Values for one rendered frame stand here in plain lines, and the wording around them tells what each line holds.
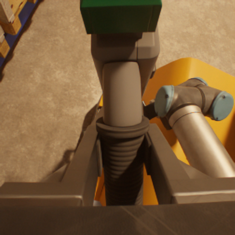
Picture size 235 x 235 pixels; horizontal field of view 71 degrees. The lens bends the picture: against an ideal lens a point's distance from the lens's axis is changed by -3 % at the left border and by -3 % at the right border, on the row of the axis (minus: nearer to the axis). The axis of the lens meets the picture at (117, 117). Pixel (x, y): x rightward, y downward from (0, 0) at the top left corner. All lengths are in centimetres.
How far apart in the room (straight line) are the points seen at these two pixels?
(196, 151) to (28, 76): 149
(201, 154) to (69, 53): 153
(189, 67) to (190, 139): 51
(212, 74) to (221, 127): 25
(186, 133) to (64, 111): 123
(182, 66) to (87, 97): 94
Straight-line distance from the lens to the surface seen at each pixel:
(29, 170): 151
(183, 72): 86
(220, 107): 56
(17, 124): 155
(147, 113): 57
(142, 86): 16
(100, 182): 113
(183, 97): 48
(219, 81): 94
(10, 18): 141
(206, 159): 39
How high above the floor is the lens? 147
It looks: 71 degrees down
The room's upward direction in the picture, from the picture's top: 52 degrees clockwise
